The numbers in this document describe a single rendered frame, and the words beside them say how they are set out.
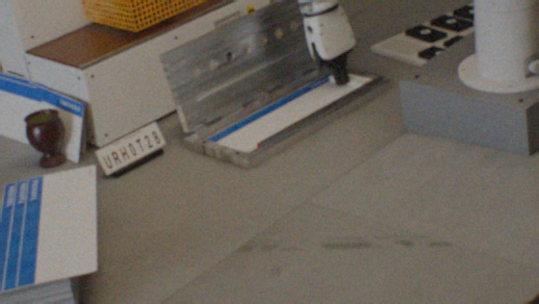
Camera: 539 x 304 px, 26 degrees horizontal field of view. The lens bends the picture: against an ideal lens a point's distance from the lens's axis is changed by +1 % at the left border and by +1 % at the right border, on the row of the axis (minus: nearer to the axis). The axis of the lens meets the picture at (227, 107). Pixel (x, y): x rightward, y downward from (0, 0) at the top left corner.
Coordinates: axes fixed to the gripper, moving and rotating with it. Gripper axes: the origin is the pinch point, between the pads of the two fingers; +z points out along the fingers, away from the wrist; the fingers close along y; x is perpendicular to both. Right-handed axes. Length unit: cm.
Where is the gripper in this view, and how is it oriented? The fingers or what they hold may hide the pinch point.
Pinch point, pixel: (341, 75)
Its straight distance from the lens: 259.6
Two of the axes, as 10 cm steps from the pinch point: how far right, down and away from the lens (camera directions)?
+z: 3.0, 9.2, 2.3
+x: -6.1, 0.0, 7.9
